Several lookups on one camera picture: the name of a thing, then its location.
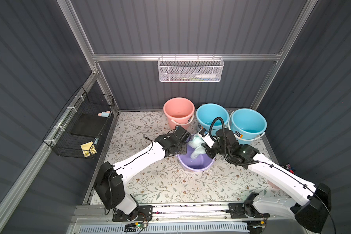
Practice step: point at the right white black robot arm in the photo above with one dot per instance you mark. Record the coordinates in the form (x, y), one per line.
(308, 204)

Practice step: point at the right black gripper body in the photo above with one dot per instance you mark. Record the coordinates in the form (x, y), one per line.
(209, 145)

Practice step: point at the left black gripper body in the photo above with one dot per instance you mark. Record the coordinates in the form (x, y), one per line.
(182, 135)

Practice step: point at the pink cup of markers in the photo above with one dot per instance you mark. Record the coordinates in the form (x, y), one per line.
(288, 168)

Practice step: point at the purple plastic bucket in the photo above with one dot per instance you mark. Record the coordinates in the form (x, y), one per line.
(201, 163)

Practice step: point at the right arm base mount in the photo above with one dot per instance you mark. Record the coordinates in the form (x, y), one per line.
(240, 210)

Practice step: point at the white wire mesh basket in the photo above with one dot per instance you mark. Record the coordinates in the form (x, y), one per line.
(185, 69)

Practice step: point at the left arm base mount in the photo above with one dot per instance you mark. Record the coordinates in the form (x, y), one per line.
(141, 213)

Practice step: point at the black notebook in basket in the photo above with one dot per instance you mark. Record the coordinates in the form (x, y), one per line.
(89, 125)

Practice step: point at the floral patterned table mat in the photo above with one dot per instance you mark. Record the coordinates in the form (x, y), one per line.
(167, 181)

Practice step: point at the yellow sticky note pad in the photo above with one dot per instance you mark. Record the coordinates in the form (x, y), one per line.
(88, 149)

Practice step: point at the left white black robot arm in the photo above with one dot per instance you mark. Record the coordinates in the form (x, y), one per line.
(111, 179)

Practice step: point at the teal plastic bucket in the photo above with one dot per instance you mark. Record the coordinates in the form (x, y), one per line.
(247, 125)
(208, 112)

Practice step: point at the white bottle in basket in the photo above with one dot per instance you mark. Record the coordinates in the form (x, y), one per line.
(206, 76)

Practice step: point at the black wire wall basket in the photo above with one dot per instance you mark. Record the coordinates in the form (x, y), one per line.
(59, 138)

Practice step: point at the mint green microfiber cloth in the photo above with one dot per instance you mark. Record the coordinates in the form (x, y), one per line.
(196, 143)

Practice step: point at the pink plastic bucket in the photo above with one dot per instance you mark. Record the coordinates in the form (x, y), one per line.
(179, 112)

